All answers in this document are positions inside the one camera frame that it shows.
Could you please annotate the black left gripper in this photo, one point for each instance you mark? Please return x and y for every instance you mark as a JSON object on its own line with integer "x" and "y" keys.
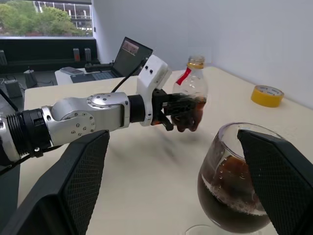
{"x": 161, "y": 107}

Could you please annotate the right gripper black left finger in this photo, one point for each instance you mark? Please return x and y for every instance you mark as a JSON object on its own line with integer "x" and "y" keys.
{"x": 68, "y": 191}

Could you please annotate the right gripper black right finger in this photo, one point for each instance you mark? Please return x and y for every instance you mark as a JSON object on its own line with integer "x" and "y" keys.
{"x": 281, "y": 186}

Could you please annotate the clear plastic cola bottle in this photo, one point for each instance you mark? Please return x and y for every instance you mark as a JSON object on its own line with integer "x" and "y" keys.
{"x": 190, "y": 83}

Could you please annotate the clear wine glass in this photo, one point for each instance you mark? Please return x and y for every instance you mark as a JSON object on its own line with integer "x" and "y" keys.
{"x": 220, "y": 195}

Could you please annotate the black laptop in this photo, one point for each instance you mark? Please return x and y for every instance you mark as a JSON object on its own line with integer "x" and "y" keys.
{"x": 129, "y": 58}

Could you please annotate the yellow tape roll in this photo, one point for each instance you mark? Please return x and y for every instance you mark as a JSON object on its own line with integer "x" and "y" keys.
{"x": 266, "y": 98}

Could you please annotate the black handheld controller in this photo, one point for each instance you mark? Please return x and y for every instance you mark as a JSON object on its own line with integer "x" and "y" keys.
{"x": 97, "y": 67}

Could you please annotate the black upright battery pack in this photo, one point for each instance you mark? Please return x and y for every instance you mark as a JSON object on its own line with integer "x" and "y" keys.
{"x": 76, "y": 54}
{"x": 87, "y": 54}

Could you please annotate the small black box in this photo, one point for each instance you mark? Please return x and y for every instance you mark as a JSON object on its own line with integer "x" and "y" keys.
{"x": 30, "y": 78}
{"x": 13, "y": 90}

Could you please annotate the grey smartphone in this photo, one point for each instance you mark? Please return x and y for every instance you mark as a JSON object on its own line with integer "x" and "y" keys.
{"x": 71, "y": 71}

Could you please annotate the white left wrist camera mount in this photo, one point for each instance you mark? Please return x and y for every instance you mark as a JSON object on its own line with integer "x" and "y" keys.
{"x": 151, "y": 80}

